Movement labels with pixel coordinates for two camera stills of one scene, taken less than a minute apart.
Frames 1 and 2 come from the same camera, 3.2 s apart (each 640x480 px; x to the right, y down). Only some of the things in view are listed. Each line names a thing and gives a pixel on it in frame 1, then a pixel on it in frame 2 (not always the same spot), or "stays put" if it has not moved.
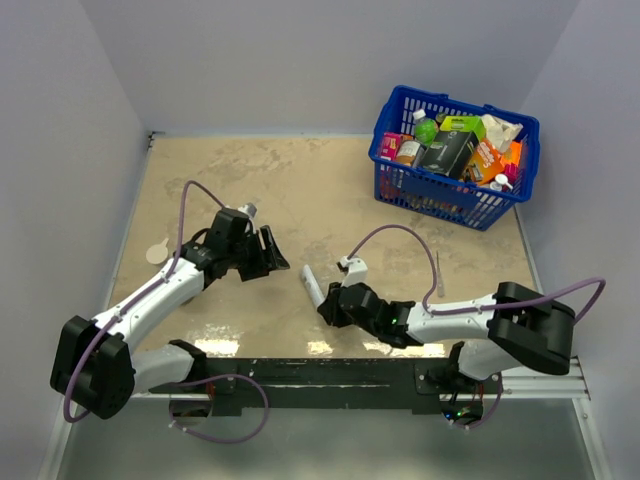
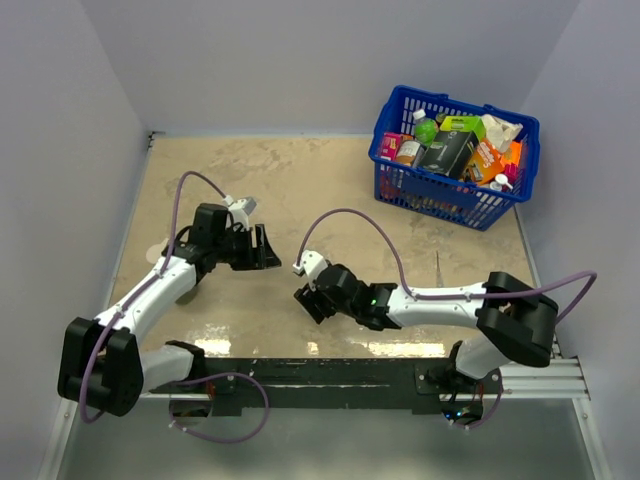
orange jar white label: [407, 150] stays put
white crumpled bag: [499, 132] stays put
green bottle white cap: [425, 129] stays put
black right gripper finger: [331, 309] → [305, 298]
